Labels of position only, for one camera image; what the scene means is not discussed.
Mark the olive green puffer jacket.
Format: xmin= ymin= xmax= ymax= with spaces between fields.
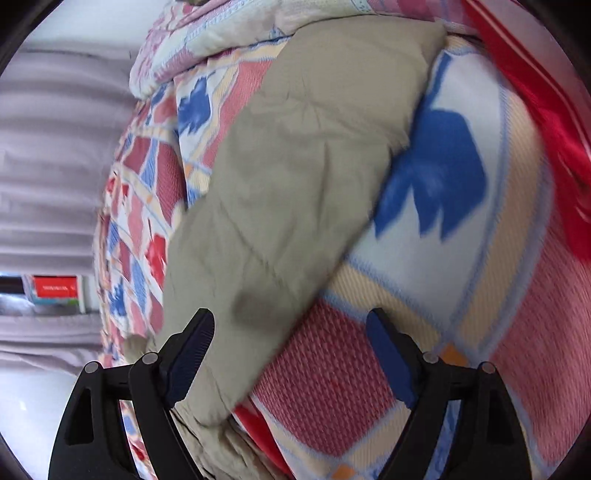
xmin=153 ymin=16 xmax=447 ymax=479

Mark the red box on windowsill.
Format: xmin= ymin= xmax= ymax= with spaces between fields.
xmin=21 ymin=275 xmax=87 ymax=314

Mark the red blue patchwork leaf quilt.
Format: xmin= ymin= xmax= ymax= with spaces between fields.
xmin=96 ymin=36 xmax=590 ymax=479

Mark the grey lilac curtain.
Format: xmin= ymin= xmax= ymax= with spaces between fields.
xmin=0 ymin=48 xmax=139 ymax=370

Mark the pink floral folded blanket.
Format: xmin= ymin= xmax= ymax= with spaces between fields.
xmin=129 ymin=0 xmax=475 ymax=99

